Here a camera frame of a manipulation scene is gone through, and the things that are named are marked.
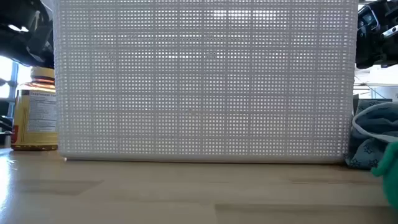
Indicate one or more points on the brown vitamin bottle yellow cap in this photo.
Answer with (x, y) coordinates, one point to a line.
(34, 118)

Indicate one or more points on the teal green bandage roll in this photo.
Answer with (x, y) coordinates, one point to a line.
(391, 174)

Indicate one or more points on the white perforated plastic basket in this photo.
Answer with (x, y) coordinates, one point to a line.
(202, 93)

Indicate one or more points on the blue patterned cloth cap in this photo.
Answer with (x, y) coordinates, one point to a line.
(363, 149)

